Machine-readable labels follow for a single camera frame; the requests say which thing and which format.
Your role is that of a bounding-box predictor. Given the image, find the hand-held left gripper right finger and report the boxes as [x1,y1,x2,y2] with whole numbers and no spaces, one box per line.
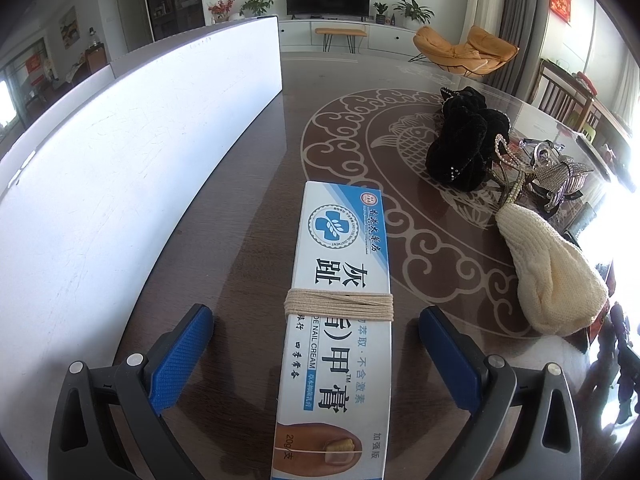
[419,306,583,480]

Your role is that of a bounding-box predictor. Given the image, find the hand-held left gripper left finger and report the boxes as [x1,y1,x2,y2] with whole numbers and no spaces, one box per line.
[47,304,215,480]

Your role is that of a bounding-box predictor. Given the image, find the white blue nail cream box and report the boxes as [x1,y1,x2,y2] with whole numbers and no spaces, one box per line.
[270,181,396,480]

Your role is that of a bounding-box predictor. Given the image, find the white foam board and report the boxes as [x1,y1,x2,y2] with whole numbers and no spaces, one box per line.
[0,14,282,466]

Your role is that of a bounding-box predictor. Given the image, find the brown patterned desktop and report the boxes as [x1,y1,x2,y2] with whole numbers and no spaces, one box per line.
[95,50,640,480]

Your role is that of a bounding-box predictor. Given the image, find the cream knitted sock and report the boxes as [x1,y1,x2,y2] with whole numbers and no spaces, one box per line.
[495,205,610,336]

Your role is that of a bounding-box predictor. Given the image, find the purple toy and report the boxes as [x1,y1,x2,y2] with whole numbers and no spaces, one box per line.
[607,302,640,426]

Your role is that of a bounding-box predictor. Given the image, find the rhinestone bead hair band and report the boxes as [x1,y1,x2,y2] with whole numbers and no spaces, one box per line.
[492,132,531,208]

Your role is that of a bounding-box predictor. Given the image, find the black box with white text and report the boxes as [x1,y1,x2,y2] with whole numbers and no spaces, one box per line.
[565,207,601,246]

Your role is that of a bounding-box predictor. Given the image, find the black velvet scrunchie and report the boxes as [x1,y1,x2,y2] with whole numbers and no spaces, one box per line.
[426,86,511,192]

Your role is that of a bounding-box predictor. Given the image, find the rhinestone hair claw clip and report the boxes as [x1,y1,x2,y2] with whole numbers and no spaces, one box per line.
[525,152,593,213]

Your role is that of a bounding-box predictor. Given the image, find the clear plastic hair clip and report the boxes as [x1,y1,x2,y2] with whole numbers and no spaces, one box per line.
[520,137,566,168]

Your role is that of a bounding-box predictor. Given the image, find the dark wooden bench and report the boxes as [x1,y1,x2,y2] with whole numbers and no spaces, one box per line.
[537,57,631,136]

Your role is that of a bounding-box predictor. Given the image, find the orange lounge chair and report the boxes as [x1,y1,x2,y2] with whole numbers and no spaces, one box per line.
[409,25,521,76]

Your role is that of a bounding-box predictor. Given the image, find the white television cabinet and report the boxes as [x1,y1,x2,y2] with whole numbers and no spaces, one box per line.
[277,14,426,53]

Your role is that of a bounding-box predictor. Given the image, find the wooden bench with metal legs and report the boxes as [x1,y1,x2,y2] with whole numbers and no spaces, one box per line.
[315,27,368,53]

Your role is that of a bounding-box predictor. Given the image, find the grey curtain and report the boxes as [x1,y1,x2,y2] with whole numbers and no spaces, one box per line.
[492,0,553,103]

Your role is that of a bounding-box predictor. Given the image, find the large leafy potted plant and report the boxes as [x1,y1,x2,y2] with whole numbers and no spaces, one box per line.
[392,0,435,30]

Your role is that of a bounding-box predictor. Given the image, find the red flowers in vase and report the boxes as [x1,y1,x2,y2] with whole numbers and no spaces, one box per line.
[207,0,237,23]

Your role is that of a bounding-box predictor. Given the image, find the covered standing air conditioner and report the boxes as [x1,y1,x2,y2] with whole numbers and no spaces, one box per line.
[460,0,511,61]

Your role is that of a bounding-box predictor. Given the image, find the dark glass display cabinet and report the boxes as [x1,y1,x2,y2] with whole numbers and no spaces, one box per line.
[140,0,201,43]

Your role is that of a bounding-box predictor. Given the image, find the green potted plant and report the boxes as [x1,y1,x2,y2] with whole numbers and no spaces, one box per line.
[239,0,277,18]

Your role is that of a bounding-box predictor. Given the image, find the framed wall painting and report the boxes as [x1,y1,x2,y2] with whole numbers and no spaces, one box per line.
[59,6,81,51]

